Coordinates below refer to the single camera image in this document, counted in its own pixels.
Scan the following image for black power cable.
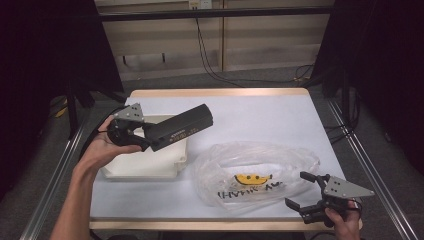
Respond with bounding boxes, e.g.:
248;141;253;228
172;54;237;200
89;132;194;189
195;17;248;89

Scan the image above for white plastic bin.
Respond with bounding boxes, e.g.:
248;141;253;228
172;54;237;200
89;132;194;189
99;114;189;180

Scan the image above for black curtain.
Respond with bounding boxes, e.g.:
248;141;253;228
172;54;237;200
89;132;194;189
313;0;424;174
0;0;125;201

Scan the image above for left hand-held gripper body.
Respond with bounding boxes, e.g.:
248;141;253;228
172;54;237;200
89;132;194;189
106;102;146;147

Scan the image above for long black box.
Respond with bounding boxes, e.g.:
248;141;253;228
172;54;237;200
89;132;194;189
143;103;215;153

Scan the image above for black metal stand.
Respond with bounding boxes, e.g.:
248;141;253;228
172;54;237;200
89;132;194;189
65;81;98;140

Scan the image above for clear plastic bag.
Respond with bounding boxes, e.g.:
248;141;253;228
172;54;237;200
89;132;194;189
191;140;321;212

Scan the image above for black horizontal bar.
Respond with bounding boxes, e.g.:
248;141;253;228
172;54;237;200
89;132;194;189
99;6;335;22

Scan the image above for white wall socket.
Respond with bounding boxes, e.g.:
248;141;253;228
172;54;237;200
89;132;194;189
188;0;213;10

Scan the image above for aluminium rail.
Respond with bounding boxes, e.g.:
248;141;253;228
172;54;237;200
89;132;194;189
326;99;420;240
19;113;92;240

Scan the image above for black floor cable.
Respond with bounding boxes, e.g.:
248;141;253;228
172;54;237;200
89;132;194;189
323;87;362;145
293;63;316;83

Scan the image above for person's left hand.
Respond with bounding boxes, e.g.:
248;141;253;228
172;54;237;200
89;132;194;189
81;115;143;170

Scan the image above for person's right hand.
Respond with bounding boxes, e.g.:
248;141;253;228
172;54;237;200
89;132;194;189
324;200;363;240

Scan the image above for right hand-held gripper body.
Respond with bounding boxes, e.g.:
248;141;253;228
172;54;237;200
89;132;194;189
301;175;375;225

